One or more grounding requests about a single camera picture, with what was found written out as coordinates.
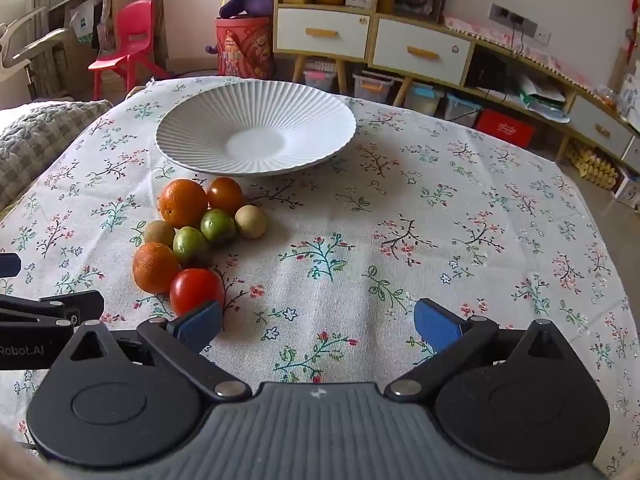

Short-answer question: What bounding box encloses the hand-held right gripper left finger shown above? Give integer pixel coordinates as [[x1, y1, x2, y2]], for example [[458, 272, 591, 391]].
[[47, 301, 252, 402]]

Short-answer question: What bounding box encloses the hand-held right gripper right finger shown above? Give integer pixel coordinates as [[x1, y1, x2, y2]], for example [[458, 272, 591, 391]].
[[384, 298, 596, 402]]

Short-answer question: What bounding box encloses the red tomato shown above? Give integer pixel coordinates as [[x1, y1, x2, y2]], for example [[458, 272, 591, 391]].
[[169, 268, 226, 317]]

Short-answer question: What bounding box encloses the orange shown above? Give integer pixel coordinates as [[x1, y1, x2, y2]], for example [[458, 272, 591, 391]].
[[132, 242, 180, 295], [158, 179, 209, 229]]

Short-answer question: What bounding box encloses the green jujube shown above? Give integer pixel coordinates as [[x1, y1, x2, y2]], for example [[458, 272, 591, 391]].
[[200, 209, 237, 245], [172, 226, 211, 267]]

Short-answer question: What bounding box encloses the brown kiwi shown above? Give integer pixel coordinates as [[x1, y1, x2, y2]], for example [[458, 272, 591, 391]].
[[144, 220, 177, 250]]

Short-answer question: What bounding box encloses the beige round longan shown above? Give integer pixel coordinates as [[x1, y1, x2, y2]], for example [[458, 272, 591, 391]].
[[235, 205, 267, 239]]

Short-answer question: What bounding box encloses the orange tomato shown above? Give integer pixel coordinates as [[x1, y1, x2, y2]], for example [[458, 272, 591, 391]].
[[206, 176, 244, 216]]

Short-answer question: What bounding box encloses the white ribbed plate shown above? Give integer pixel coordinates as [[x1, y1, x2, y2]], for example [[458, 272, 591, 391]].
[[155, 80, 357, 177]]

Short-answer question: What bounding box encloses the floral tablecloth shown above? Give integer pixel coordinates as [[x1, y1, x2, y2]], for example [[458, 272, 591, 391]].
[[0, 76, 640, 480]]

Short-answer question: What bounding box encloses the beige fuzzy cloth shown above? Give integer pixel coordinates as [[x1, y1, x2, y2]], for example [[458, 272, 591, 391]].
[[0, 431, 56, 480]]

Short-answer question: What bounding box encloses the grey checked blanket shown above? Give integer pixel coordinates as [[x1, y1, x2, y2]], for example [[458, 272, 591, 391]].
[[0, 100, 114, 211]]

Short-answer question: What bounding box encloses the red box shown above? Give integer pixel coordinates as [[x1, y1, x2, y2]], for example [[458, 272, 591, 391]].
[[475, 108, 536, 148]]

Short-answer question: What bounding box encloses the clear storage bin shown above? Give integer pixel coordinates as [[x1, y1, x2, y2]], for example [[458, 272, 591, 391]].
[[404, 82, 446, 116], [444, 94, 483, 128], [352, 72, 396, 106], [304, 57, 337, 93]]

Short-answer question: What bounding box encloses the white office chair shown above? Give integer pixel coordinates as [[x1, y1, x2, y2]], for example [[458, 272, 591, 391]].
[[0, 7, 71, 71]]

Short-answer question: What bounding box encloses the yellow bottle pack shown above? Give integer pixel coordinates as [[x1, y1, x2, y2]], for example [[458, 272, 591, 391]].
[[570, 142, 619, 191]]

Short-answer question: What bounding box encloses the stack of papers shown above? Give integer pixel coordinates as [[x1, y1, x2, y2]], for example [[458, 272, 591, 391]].
[[515, 75, 571, 123]]

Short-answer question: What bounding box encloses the black device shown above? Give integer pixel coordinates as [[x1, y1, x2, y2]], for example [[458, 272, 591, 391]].
[[465, 52, 508, 91]]

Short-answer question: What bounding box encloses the low wooden cabinet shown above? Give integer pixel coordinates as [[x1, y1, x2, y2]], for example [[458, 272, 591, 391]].
[[462, 30, 640, 176]]

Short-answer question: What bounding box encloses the red plastic chair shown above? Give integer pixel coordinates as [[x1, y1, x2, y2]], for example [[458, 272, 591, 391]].
[[88, 0, 173, 101]]

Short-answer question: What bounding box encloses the red toy storage bin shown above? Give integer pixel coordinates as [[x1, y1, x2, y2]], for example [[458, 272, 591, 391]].
[[216, 16, 275, 81]]

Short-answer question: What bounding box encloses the pink lace cloth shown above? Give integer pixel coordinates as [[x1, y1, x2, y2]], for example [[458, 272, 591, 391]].
[[444, 15, 601, 92]]

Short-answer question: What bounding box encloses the white drawer orange handle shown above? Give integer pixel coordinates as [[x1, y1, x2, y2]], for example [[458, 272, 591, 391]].
[[373, 18, 474, 86], [276, 7, 371, 59]]

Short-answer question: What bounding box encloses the wall socket panel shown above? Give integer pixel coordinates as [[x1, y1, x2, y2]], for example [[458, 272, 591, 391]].
[[489, 3, 552, 43]]

